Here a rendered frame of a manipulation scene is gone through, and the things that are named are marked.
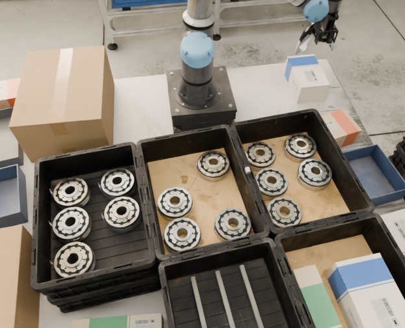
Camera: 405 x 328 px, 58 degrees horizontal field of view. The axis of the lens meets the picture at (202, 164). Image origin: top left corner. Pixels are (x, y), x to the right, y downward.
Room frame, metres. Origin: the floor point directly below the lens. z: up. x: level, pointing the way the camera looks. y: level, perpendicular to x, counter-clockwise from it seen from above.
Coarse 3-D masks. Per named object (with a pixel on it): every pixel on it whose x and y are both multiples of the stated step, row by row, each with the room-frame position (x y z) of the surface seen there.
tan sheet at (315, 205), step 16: (272, 144) 0.79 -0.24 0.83; (288, 160) 0.72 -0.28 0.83; (288, 176) 0.66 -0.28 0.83; (288, 192) 0.60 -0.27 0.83; (304, 192) 0.60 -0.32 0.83; (320, 192) 0.60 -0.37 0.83; (336, 192) 0.60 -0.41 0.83; (304, 208) 0.54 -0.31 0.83; (320, 208) 0.54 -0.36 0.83; (336, 208) 0.54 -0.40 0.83
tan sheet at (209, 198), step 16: (160, 160) 0.72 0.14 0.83; (176, 160) 0.72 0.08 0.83; (192, 160) 0.72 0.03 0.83; (160, 176) 0.66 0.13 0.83; (176, 176) 0.66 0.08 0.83; (192, 176) 0.66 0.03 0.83; (160, 192) 0.60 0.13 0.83; (192, 192) 0.60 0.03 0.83; (208, 192) 0.60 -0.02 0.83; (224, 192) 0.60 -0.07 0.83; (208, 208) 0.54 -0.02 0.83; (224, 208) 0.54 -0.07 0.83; (240, 208) 0.54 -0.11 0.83; (160, 224) 0.49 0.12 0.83; (208, 224) 0.49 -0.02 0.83; (208, 240) 0.44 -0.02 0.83
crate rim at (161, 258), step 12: (180, 132) 0.76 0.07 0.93; (192, 132) 0.76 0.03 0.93; (204, 132) 0.76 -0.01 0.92; (228, 132) 0.76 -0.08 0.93; (240, 156) 0.66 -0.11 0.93; (144, 168) 0.62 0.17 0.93; (240, 168) 0.62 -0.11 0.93; (144, 180) 0.58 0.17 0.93; (252, 192) 0.54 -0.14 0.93; (264, 216) 0.46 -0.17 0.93; (156, 228) 0.43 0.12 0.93; (264, 228) 0.43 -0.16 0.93; (156, 240) 0.40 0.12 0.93; (228, 240) 0.40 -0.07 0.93; (240, 240) 0.40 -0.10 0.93; (156, 252) 0.36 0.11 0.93; (180, 252) 0.36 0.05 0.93; (192, 252) 0.37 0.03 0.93
